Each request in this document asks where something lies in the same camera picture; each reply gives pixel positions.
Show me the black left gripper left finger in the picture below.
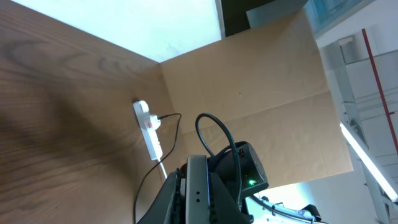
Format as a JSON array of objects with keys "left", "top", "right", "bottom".
[{"left": 138, "top": 169, "right": 182, "bottom": 224}]

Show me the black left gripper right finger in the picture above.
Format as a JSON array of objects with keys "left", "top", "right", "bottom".
[{"left": 209, "top": 172, "right": 250, "bottom": 224}]

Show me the Galaxy S25 Ultra smartphone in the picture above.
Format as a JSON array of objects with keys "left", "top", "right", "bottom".
[{"left": 185, "top": 155, "right": 210, "bottom": 224}]

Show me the black USB charging cable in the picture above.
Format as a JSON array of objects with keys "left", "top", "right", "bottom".
[{"left": 132, "top": 113, "right": 183, "bottom": 224}]

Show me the white power strip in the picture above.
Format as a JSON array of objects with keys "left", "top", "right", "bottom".
[{"left": 132, "top": 100, "right": 163, "bottom": 161}]

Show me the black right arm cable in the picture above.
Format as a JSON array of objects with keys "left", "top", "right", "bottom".
[{"left": 195, "top": 112, "right": 243, "bottom": 206}]

